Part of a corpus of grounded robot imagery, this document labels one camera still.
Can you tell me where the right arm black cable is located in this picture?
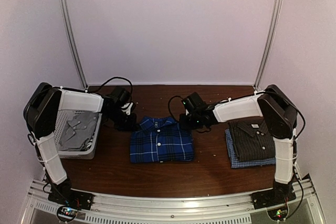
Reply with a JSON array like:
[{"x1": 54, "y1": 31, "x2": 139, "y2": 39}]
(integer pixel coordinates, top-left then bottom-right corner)
[{"x1": 167, "y1": 95, "x2": 187, "y2": 124}]

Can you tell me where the left circuit board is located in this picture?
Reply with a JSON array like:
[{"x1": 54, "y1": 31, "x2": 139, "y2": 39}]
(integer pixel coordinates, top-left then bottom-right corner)
[{"x1": 56, "y1": 206, "x2": 78, "y2": 222}]

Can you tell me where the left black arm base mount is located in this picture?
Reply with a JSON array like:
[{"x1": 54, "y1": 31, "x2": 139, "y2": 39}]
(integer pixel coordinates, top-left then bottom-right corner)
[{"x1": 44, "y1": 178, "x2": 94, "y2": 210}]

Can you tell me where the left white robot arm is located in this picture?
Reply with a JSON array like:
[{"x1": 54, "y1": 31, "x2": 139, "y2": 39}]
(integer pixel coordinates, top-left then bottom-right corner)
[{"x1": 23, "y1": 82, "x2": 137, "y2": 205}]

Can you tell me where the front aluminium rail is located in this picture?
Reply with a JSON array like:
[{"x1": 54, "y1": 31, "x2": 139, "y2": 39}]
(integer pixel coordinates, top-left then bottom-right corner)
[{"x1": 19, "y1": 179, "x2": 326, "y2": 223}]

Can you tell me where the grey shirt in basket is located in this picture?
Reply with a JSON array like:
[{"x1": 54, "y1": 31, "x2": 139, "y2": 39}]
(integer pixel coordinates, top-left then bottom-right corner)
[{"x1": 58, "y1": 112, "x2": 98, "y2": 152}]

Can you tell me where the light blue checked folded shirt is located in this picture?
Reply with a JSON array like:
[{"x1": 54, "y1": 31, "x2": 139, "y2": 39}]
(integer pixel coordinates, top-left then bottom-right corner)
[{"x1": 225, "y1": 129, "x2": 276, "y2": 169}]

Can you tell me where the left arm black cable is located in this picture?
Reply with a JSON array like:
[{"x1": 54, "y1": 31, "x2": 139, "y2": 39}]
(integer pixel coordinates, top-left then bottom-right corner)
[{"x1": 97, "y1": 76, "x2": 133, "y2": 99}]

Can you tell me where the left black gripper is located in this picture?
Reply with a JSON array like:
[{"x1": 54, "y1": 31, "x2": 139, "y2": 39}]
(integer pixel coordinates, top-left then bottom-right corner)
[{"x1": 106, "y1": 108, "x2": 138, "y2": 132}]

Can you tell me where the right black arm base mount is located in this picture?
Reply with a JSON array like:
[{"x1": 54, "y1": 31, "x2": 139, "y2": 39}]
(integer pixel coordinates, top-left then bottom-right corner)
[{"x1": 251, "y1": 180, "x2": 296, "y2": 209}]

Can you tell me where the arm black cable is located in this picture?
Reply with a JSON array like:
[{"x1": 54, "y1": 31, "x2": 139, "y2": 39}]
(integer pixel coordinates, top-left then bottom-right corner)
[
  {"x1": 167, "y1": 95, "x2": 187, "y2": 124},
  {"x1": 97, "y1": 76, "x2": 133, "y2": 99}
]

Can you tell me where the left aluminium frame post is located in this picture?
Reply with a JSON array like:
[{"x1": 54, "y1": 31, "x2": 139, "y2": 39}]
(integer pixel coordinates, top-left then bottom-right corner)
[{"x1": 59, "y1": 0, "x2": 88, "y2": 89}]

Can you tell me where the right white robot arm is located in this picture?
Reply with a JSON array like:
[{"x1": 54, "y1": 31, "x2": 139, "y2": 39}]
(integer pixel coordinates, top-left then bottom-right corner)
[{"x1": 179, "y1": 84, "x2": 299, "y2": 204}]

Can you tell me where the right circuit board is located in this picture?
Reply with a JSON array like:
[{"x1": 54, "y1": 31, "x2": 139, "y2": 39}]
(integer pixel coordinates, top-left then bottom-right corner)
[{"x1": 267, "y1": 206, "x2": 289, "y2": 221}]

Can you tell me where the blue plaid long sleeve shirt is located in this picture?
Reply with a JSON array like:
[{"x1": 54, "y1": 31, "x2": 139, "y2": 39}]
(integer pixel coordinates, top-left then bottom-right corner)
[{"x1": 130, "y1": 116, "x2": 194, "y2": 164}]

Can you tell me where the aluminium frame post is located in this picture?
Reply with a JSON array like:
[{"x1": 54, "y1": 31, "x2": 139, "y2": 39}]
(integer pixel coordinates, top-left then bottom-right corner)
[
  {"x1": 59, "y1": 0, "x2": 88, "y2": 89},
  {"x1": 254, "y1": 0, "x2": 284, "y2": 90}
]

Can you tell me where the dark striped folded shirt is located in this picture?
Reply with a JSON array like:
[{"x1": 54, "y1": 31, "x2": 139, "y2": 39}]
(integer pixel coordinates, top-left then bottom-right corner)
[{"x1": 228, "y1": 118, "x2": 275, "y2": 162}]

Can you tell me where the circuit board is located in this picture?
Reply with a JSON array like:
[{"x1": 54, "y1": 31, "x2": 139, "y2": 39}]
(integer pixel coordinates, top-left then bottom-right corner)
[
  {"x1": 267, "y1": 206, "x2": 289, "y2": 221},
  {"x1": 56, "y1": 206, "x2": 78, "y2": 222}
]

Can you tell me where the right aluminium frame post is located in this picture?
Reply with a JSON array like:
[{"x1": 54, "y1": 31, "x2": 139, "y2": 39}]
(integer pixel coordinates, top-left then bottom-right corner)
[{"x1": 254, "y1": 0, "x2": 284, "y2": 90}]

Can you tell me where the white plastic laundry basket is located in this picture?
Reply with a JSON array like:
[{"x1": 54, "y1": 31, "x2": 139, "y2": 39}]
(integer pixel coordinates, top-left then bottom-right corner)
[{"x1": 54, "y1": 108, "x2": 102, "y2": 160}]

